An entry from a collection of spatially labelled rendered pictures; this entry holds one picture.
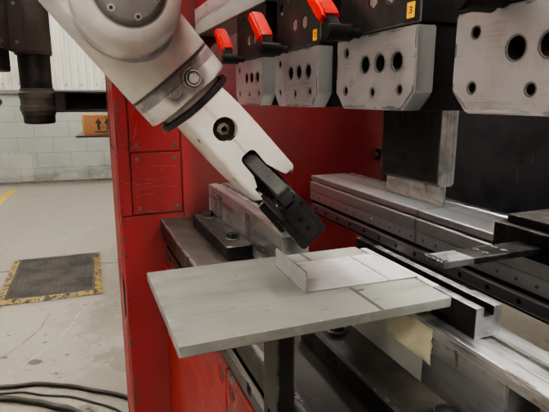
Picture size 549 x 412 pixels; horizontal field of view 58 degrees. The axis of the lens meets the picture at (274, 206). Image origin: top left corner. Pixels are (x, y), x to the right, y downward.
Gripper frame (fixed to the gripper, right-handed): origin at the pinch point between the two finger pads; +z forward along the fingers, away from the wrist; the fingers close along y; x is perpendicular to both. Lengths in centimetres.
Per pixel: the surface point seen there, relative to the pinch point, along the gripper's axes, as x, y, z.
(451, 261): -10.5, -1.7, 16.8
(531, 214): -25.3, 3.8, 25.3
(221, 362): 21.1, 26.5, 22.1
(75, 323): 100, 222, 57
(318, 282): 2.5, -2.1, 6.2
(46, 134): 100, 720, -29
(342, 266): -1.0, 1.6, 9.2
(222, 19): -23, 60, -17
